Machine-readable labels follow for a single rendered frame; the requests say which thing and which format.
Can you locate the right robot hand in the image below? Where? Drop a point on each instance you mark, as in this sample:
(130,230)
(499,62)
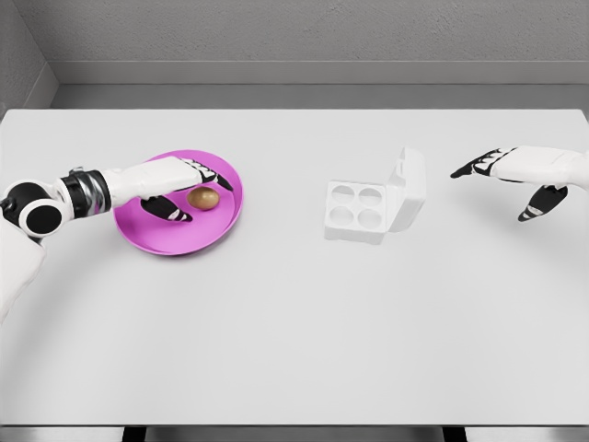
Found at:
(520,166)

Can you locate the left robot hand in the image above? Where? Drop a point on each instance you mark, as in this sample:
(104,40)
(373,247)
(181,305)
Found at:
(165,177)

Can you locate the white egg box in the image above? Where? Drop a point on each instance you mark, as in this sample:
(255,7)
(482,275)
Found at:
(368,209)

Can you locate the pink round plate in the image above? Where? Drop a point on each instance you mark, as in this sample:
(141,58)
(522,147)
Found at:
(179,230)

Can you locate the brown egg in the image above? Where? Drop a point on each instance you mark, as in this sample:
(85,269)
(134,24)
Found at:
(203,198)

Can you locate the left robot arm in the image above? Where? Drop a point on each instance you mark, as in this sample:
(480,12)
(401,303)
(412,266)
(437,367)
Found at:
(55,202)

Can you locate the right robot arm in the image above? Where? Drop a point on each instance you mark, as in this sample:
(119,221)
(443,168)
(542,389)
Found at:
(579,168)

